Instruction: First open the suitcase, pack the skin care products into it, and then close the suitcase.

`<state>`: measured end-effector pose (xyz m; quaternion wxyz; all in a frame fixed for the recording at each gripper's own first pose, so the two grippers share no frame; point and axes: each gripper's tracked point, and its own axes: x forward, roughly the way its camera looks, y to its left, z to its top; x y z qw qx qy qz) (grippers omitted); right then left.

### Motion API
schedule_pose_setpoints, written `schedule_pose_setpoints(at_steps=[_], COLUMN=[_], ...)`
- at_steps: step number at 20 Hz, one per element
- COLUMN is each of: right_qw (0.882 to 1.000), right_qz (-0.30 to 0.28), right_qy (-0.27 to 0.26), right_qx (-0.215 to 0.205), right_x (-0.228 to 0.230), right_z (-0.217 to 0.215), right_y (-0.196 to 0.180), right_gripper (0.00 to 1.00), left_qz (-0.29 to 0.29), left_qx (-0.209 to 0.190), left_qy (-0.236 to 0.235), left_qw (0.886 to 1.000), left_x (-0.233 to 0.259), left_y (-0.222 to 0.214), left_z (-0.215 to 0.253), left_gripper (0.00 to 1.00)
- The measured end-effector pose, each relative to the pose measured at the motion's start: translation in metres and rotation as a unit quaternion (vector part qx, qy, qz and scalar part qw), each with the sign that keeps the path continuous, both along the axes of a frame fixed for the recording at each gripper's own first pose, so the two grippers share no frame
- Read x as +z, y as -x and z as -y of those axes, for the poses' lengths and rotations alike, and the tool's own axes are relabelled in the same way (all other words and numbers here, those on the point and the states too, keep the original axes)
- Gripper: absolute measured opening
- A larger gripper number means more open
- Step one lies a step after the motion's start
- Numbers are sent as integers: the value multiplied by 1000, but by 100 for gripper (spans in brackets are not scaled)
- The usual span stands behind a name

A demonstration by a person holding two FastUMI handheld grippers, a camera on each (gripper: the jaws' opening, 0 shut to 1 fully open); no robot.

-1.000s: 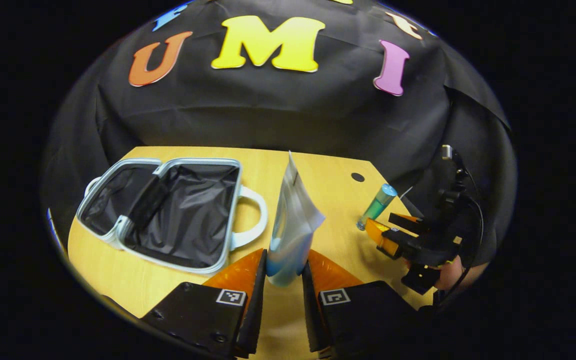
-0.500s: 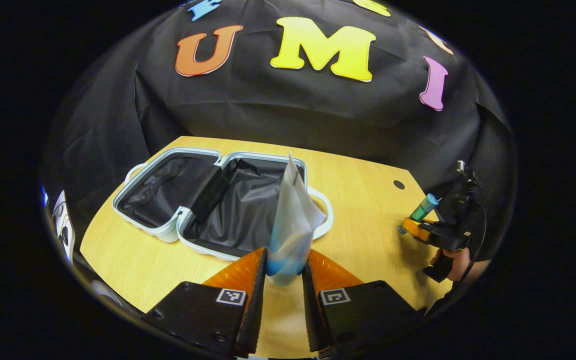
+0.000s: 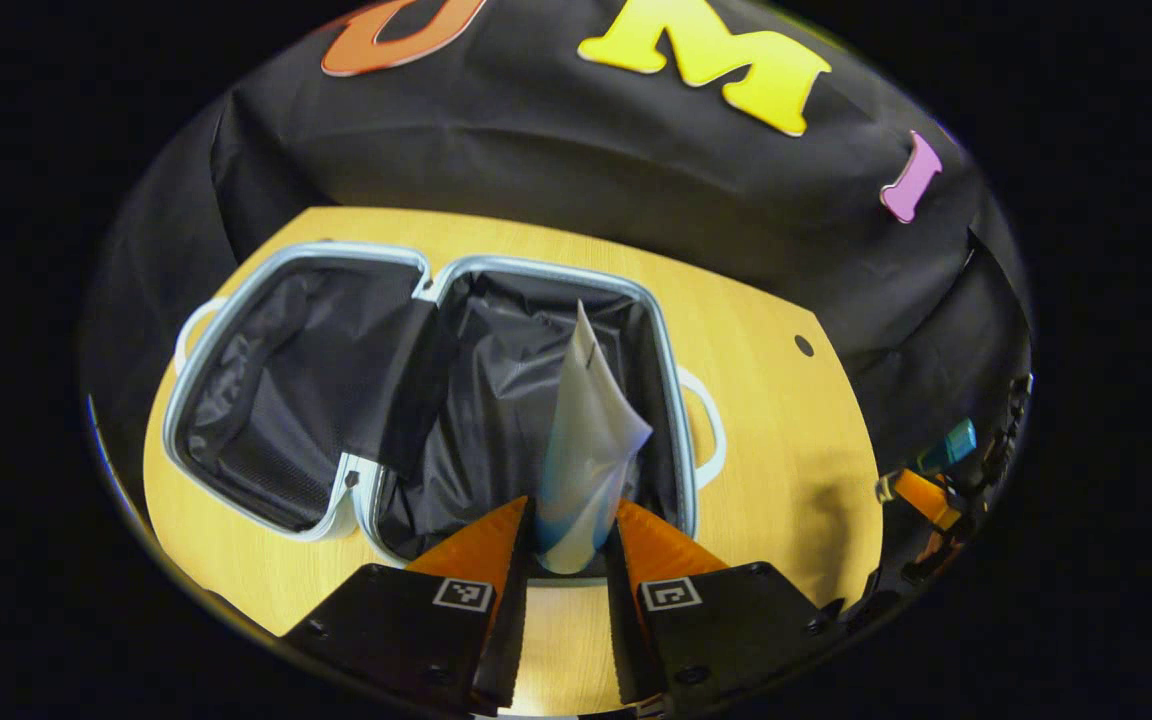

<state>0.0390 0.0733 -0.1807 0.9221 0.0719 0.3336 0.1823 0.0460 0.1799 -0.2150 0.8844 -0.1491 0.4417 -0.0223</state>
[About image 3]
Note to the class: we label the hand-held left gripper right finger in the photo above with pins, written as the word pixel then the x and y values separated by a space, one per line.
pixel 624 650

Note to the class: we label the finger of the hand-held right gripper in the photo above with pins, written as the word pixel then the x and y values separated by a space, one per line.
pixel 921 495

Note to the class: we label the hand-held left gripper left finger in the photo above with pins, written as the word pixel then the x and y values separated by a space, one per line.
pixel 508 650

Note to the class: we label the blue capped skincare bottle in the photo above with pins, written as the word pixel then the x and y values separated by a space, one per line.
pixel 948 445

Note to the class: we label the small translucent skincare tube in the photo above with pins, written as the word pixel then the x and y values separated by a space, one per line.
pixel 586 450

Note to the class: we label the pale blue hard-shell suitcase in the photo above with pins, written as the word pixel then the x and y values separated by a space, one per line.
pixel 276 400

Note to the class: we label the black backdrop cloth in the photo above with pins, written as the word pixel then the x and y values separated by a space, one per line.
pixel 536 150

